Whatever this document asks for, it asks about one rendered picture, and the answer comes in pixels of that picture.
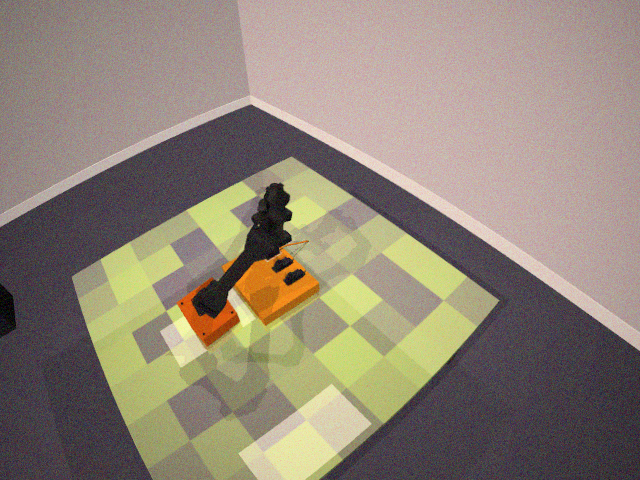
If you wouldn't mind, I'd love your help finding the orange flat deck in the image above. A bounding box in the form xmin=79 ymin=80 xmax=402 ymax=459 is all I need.
xmin=234 ymin=248 xmax=319 ymax=326

